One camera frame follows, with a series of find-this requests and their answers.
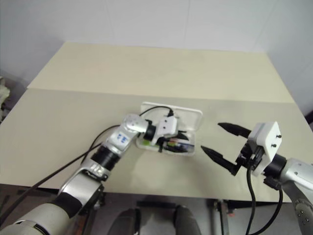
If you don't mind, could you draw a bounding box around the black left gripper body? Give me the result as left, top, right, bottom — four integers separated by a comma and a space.
157, 133, 180, 153

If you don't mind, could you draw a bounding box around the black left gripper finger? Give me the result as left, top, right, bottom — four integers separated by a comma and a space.
176, 131, 191, 142
164, 144, 188, 155

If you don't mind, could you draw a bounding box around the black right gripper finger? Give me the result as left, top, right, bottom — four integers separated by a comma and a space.
200, 145, 240, 177
217, 122, 253, 139

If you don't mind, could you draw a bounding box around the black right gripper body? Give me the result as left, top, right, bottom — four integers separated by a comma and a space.
235, 140, 264, 171

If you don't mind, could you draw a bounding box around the red and black marker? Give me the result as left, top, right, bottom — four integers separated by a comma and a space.
168, 138, 195, 150

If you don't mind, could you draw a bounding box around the white plastic pencil case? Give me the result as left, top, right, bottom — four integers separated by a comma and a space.
136, 101, 204, 158

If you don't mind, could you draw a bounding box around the black table crossbar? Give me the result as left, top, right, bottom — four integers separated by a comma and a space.
136, 200, 177, 212

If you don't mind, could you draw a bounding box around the dark rounded shape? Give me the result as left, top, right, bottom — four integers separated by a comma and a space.
173, 205, 201, 235
114, 209, 143, 235

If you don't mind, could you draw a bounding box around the beige crumpled object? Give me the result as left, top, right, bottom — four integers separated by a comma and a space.
0, 76, 11, 105

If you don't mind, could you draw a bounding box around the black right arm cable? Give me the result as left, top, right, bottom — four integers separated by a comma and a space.
245, 156, 285, 235

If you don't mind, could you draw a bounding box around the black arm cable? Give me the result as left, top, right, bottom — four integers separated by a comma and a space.
245, 156, 285, 235
0, 104, 175, 221

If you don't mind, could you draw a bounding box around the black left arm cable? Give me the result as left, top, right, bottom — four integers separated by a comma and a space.
0, 104, 175, 221

